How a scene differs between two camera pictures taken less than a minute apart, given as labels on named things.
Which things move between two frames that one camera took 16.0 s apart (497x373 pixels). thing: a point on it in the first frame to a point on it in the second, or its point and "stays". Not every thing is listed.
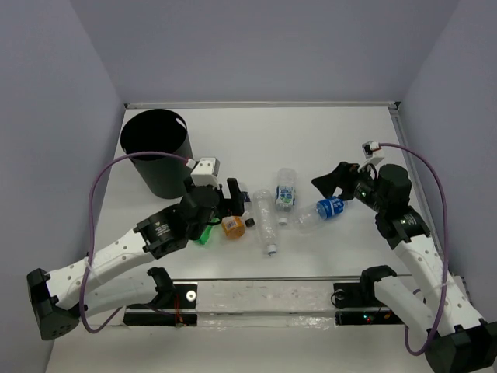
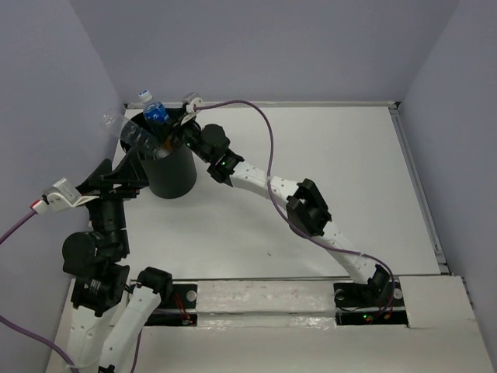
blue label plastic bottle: x=324 y=209 to x=154 y=113
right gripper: x=345 y=172 to x=178 y=125
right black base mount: x=357 y=305 stays
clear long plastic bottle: x=265 y=219 to x=137 y=135
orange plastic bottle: x=234 y=227 to x=168 y=144
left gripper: x=237 y=198 to x=102 y=183
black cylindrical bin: x=166 y=176 stays
